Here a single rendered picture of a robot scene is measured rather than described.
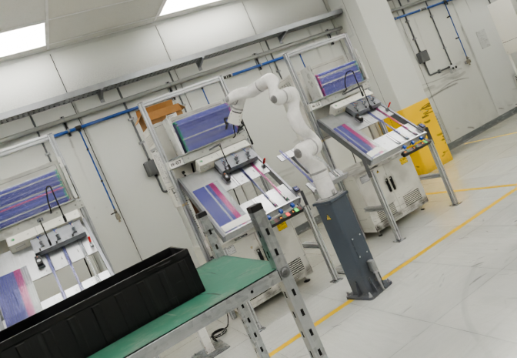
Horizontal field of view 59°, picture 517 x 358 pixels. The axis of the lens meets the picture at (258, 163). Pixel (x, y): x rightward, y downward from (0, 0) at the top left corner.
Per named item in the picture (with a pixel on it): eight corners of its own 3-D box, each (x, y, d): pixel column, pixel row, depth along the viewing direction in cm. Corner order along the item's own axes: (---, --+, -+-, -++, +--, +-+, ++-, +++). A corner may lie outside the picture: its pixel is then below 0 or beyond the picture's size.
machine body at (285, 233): (316, 278, 385) (287, 210, 383) (246, 321, 356) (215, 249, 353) (281, 272, 444) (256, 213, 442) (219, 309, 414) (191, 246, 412)
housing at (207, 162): (250, 156, 398) (250, 144, 389) (201, 179, 378) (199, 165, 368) (245, 152, 403) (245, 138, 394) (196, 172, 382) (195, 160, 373)
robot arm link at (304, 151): (330, 167, 311) (316, 135, 310) (314, 176, 299) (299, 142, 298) (318, 171, 320) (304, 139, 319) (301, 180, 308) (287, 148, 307)
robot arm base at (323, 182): (348, 189, 310) (337, 165, 309) (330, 201, 299) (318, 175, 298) (329, 194, 325) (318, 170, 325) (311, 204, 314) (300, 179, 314)
